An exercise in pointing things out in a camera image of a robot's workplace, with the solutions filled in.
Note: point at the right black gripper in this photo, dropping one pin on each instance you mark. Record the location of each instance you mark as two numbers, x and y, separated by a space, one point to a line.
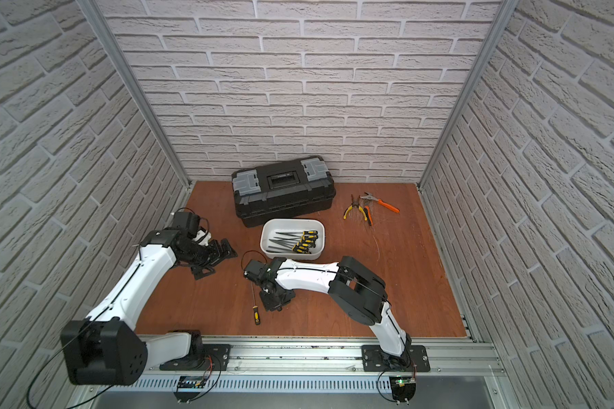
270 306

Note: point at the file tool eleventh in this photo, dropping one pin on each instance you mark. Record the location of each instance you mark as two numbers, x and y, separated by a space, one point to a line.
302 248

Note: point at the aluminium front rail frame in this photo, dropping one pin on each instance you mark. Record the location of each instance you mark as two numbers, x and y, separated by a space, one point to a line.
342 356

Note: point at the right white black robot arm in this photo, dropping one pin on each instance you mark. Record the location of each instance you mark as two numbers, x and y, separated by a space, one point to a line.
356 289

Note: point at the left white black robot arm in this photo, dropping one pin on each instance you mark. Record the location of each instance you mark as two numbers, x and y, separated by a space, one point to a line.
104 349

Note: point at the black plastic toolbox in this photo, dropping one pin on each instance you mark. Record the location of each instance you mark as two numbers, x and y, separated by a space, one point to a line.
282 190

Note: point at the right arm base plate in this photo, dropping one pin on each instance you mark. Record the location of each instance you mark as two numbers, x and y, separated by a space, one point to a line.
375 360

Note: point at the left control circuit board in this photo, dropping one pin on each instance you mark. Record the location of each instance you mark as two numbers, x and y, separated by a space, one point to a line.
190 388

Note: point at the control circuit board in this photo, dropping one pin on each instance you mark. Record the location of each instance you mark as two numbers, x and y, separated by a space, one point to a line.
403 389
190 388

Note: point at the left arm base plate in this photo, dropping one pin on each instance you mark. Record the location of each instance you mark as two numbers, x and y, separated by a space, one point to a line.
200 359

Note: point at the right control circuit board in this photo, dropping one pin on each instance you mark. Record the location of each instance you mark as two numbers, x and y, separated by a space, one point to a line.
403 389

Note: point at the orange handled pliers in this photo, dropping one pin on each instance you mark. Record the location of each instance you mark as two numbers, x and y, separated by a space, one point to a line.
369 197

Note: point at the white plastic storage box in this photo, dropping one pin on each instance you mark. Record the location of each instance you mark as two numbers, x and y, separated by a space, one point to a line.
294 225

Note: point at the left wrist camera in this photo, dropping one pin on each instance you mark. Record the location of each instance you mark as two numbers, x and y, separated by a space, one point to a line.
202 237

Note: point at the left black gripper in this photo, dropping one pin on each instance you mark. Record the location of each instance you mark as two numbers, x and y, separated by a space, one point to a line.
211 254

